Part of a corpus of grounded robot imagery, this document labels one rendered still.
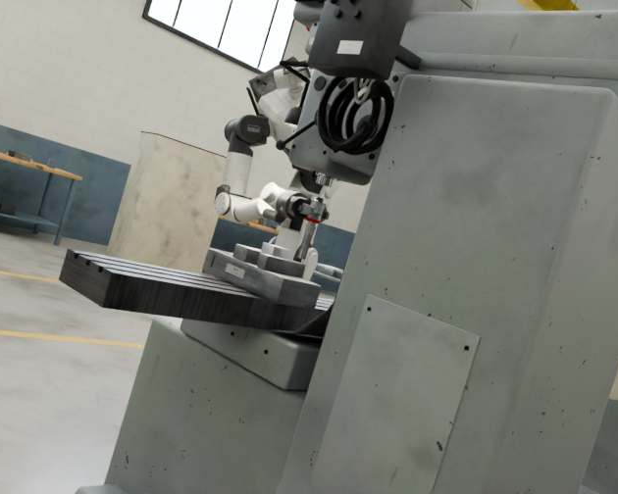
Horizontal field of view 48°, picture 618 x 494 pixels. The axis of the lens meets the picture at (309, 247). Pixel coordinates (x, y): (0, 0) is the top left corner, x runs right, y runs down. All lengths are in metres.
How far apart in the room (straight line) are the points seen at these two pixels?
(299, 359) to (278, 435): 0.20
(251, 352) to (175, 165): 6.31
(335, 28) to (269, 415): 0.97
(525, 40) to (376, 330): 0.72
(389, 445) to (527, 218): 0.54
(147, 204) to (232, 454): 6.26
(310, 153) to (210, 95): 8.92
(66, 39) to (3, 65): 0.86
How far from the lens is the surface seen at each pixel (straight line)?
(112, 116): 10.09
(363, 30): 1.60
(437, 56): 1.79
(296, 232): 2.73
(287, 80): 2.46
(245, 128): 2.47
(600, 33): 1.61
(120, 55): 10.11
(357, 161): 1.83
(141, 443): 2.31
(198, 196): 8.28
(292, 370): 1.81
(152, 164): 8.03
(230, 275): 2.00
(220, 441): 2.01
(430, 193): 1.53
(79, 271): 1.71
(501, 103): 1.50
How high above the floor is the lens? 1.17
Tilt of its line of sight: 2 degrees down
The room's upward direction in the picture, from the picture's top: 17 degrees clockwise
